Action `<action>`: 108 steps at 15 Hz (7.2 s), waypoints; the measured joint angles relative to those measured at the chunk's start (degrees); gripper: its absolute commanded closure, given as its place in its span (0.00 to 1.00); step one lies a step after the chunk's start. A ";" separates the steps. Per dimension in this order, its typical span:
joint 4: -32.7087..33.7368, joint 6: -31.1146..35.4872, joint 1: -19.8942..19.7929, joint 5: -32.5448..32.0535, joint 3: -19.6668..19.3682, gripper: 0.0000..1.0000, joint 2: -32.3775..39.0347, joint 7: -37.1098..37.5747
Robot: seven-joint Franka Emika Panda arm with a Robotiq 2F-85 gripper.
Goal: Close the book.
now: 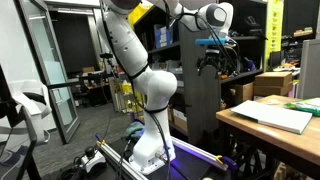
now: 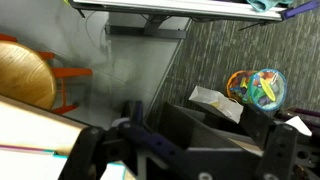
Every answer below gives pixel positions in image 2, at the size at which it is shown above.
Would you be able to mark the white paper bag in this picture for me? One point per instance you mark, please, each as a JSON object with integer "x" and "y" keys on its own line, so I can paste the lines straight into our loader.
{"x": 213, "y": 100}

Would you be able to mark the wooden stool orange legs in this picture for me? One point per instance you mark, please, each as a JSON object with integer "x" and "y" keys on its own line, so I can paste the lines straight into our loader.
{"x": 23, "y": 73}

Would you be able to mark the clear jar colourful toys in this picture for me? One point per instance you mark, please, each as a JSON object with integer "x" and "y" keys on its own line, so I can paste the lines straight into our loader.
{"x": 266, "y": 90}

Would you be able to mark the teal cloth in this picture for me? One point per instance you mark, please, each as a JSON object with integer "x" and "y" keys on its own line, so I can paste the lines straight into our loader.
{"x": 263, "y": 4}

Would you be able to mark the purple plastic bar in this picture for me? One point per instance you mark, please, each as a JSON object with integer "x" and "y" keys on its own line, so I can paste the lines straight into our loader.
{"x": 300, "y": 10}

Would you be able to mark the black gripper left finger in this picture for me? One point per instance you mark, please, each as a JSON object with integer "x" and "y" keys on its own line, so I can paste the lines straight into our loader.
{"x": 86, "y": 150}

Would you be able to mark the white paper sheet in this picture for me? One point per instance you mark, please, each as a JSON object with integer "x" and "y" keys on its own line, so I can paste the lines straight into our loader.
{"x": 298, "y": 125}

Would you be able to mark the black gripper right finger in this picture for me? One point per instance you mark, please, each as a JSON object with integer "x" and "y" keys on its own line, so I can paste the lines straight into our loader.
{"x": 280, "y": 150}

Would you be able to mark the white desk metal frame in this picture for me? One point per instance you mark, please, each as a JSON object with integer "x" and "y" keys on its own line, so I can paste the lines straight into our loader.
{"x": 166, "y": 6}

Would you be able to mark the black open box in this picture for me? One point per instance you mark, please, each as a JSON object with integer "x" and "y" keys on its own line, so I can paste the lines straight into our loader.
{"x": 186, "y": 130}

